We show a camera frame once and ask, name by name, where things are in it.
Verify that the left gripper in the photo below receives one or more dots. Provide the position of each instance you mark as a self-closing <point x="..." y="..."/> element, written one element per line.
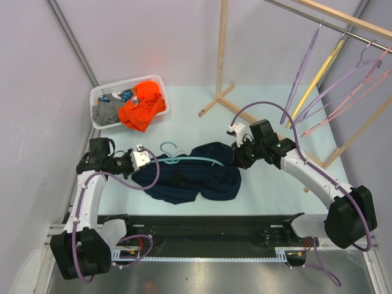
<point x="127" y="155"/>

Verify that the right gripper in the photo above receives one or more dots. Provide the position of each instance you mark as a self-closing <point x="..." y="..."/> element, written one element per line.
<point x="240" y="160"/>

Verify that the teal plastic hanger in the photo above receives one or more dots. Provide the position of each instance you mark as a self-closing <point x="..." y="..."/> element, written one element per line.
<point x="171" y="160"/>

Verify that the navy blue shorts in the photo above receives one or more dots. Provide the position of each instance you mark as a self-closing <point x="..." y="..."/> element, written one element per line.
<point x="181" y="183"/>

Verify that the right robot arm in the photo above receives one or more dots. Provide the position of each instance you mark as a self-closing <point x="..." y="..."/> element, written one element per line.
<point x="351" y="214"/>

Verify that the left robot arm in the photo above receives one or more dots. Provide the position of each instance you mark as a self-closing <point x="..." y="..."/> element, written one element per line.
<point x="82" y="250"/>

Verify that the lilac notched hanger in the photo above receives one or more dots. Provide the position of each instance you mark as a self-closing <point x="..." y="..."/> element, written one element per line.
<point x="302" y="69"/>

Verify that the pink plastic hanger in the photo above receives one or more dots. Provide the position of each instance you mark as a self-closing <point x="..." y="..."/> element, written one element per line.
<point x="370" y="81"/>

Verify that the yellow plastic hanger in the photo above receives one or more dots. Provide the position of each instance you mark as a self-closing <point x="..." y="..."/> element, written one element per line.
<point x="321" y="72"/>

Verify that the orange garment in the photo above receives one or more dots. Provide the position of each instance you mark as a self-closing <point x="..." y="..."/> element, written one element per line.
<point x="151" y="102"/>

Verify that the grey garment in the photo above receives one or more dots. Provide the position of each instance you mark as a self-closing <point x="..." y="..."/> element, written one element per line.
<point x="106" y="113"/>

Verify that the blue patterned garment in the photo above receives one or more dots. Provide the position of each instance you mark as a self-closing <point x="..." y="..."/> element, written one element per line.
<point x="123" y="96"/>

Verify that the metal hanging rod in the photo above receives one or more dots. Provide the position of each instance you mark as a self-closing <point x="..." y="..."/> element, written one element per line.
<point x="351" y="22"/>

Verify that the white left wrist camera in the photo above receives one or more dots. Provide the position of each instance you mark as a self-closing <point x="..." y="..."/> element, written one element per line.
<point x="140" y="157"/>

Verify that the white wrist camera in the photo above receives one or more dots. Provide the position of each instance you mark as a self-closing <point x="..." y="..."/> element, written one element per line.
<point x="140" y="157"/>
<point x="237" y="130"/>

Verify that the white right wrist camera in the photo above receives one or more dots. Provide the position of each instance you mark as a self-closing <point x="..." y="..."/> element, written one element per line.
<point x="237" y="130"/>

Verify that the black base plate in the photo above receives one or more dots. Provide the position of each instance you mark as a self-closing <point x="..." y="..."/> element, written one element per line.
<point x="230" y="238"/>

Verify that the aluminium frame rail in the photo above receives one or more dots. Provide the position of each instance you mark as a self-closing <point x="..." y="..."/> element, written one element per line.
<point x="54" y="229"/>

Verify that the wooden clothes rack frame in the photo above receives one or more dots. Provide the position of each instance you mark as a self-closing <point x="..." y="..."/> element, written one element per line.
<point x="220" y="95"/>

